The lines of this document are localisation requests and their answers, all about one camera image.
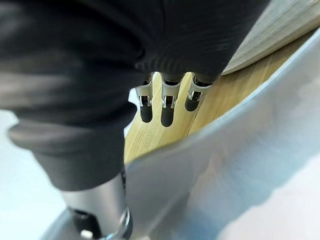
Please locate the right robot hand black cloth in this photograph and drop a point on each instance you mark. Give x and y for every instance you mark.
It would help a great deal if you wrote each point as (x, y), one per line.
(75, 75)

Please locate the bamboo wooden shoe rack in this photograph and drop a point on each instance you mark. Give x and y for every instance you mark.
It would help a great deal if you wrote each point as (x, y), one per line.
(215, 105)

